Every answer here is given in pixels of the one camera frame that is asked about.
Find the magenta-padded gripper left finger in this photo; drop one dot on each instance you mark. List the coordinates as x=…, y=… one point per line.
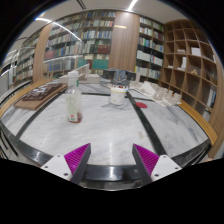
x=60, y=165

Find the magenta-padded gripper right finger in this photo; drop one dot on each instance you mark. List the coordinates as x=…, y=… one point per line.
x=163, y=165

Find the clear plastic drink bottle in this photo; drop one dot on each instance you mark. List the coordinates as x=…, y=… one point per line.
x=73, y=100

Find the white city block model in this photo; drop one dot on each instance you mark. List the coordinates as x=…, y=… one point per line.
x=156, y=93

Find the brown model on wooden board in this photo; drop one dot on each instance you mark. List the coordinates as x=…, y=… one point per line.
x=38, y=95

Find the white mug with yellow rim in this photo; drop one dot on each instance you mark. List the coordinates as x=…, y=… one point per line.
x=118, y=96

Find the white arched architectural model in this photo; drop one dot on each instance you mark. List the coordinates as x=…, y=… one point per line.
x=83, y=75

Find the dark grey architectural model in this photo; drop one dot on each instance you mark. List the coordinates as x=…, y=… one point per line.
x=116, y=78

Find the wooden cubby shelf unit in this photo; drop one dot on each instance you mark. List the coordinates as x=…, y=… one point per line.
x=190, y=66

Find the straight ceiling light strip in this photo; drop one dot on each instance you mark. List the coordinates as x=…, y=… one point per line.
x=132, y=5

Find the wall bookshelf full of books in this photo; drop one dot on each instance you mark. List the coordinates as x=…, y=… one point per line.
x=86, y=43

